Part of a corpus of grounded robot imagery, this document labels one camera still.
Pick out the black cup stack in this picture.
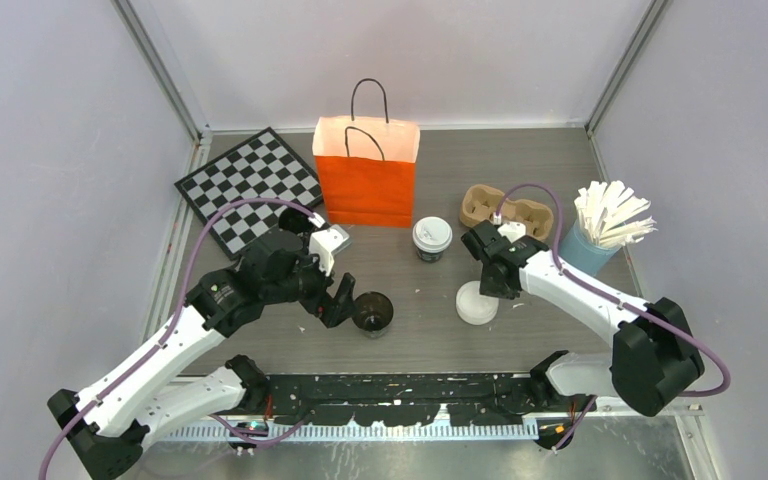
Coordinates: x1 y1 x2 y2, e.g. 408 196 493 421
278 208 316 237

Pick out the cardboard cup carrier tray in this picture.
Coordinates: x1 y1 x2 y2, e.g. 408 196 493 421
459 184 554 241

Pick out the black white chessboard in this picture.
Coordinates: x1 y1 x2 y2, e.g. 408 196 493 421
175 127 323 259

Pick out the dark translucent coffee cup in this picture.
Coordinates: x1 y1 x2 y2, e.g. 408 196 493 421
416 247 445 263

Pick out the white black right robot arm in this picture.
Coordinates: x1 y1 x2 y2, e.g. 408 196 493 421
461 221 705 417

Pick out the white plastic cup lid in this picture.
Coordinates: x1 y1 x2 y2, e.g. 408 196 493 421
412 216 453 254

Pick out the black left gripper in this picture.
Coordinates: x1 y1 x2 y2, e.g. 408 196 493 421
264 238 359 326

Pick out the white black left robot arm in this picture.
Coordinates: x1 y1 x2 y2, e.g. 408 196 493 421
48 226 356 479

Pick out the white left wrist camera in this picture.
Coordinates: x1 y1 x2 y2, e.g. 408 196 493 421
308 213 350 276

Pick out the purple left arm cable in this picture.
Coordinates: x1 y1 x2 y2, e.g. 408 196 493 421
38 197 326 480

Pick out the blue cup holder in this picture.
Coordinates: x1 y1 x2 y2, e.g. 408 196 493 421
559 220 620 277

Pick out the orange paper bag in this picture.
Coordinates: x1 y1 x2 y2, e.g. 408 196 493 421
312 78 421 228

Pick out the white lid stack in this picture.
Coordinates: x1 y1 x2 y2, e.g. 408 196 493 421
455 281 500 326

